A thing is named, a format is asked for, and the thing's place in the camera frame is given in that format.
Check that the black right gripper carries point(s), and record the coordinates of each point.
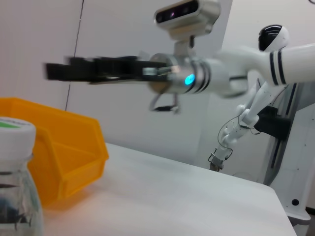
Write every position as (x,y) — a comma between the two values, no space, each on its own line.
(118,70)

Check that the clear water bottle green label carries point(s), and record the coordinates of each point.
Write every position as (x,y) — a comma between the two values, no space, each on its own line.
(14,137)

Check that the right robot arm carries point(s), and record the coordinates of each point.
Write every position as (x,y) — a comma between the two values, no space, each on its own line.
(295,64)

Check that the white humanoid robot arm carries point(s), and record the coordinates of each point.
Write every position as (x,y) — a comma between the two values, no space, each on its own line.
(258,100)

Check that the yellow plastic storage bin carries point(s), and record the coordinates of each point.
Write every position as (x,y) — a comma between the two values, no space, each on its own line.
(73,157)

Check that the black lift carriage box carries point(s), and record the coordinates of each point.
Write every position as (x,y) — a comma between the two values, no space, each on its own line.
(273,125)

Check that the white humanoid robot black visor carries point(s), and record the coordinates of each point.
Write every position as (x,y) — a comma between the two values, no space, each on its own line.
(280,37)

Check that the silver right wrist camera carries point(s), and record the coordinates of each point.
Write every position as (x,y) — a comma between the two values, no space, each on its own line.
(187,12)

